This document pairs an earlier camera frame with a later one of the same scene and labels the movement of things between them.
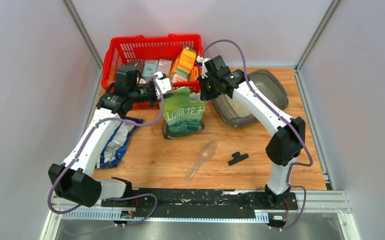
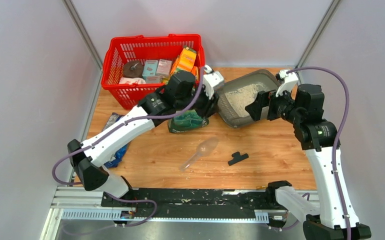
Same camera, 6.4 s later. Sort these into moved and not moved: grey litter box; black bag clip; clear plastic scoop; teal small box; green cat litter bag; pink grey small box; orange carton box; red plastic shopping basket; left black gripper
Moved: clear plastic scoop; green cat litter bag; left black gripper
Not moved: red plastic shopping basket; orange carton box; teal small box; pink grey small box; black bag clip; grey litter box
